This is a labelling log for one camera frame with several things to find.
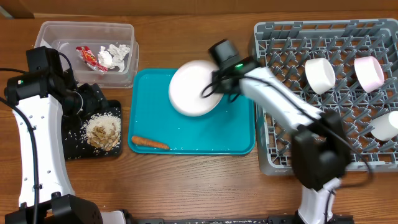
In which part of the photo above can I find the large white plate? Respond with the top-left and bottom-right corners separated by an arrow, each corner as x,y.
169,60 -> 223,116

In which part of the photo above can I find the red snack wrapper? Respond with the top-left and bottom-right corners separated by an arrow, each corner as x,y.
76,46 -> 108,72

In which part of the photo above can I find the foil wrapper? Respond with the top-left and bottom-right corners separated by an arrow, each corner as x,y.
98,44 -> 131,72

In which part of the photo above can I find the white rice pile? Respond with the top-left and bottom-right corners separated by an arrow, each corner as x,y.
67,107 -> 122,155

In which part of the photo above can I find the peanut shells pile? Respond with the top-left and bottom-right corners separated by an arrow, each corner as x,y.
86,126 -> 120,151

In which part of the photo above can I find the cream bowl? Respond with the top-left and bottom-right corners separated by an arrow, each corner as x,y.
305,58 -> 336,95

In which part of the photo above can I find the orange carrot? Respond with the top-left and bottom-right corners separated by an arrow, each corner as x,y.
131,136 -> 170,150

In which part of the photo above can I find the small white plate bowl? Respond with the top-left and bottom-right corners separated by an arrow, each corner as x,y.
354,56 -> 385,93

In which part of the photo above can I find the small white cup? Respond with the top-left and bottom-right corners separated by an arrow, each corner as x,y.
370,111 -> 398,141

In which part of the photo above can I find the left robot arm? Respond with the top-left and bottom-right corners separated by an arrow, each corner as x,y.
1,47 -> 134,223

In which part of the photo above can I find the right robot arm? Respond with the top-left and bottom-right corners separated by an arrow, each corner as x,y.
201,39 -> 351,223

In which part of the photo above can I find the clear plastic waste bin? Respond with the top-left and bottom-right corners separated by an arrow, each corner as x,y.
34,21 -> 139,88

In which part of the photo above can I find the black food waste tray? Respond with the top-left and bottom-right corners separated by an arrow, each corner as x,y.
62,100 -> 123,161

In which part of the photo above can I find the grey dishwasher rack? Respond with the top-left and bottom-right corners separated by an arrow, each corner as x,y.
252,19 -> 397,172

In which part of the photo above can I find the teal serving tray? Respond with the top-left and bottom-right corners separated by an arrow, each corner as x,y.
127,68 -> 256,156

